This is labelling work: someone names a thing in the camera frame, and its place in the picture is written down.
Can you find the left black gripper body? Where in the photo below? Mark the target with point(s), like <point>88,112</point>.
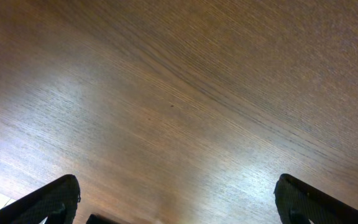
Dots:
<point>98,219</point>

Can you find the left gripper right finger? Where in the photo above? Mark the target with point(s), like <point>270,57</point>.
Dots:
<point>298,202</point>

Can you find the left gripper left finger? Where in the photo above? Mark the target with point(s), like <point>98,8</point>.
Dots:
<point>55,202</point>

